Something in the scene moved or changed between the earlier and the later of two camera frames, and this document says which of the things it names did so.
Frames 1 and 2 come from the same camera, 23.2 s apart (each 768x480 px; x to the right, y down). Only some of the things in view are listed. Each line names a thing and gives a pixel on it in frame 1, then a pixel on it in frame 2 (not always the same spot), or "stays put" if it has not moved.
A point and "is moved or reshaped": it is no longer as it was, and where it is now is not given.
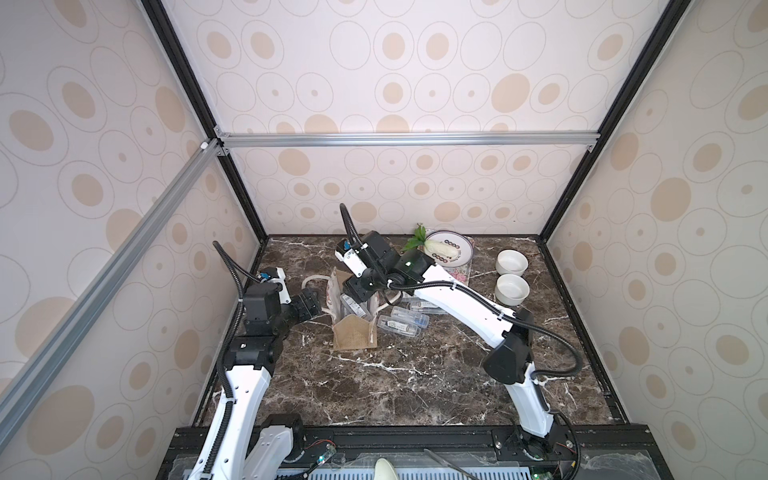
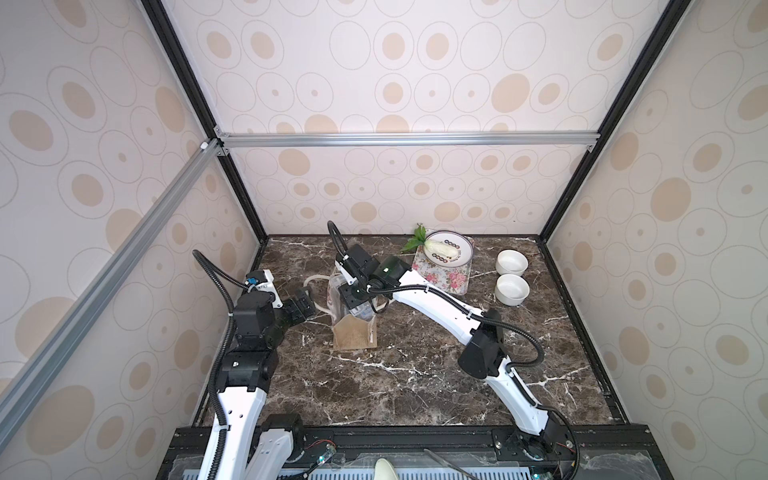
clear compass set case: x=424 y=308 is moved or reshaped
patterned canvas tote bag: x=349 y=331 stays put
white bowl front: x=512 y=289 stays put
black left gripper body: x=299 y=308 stays put
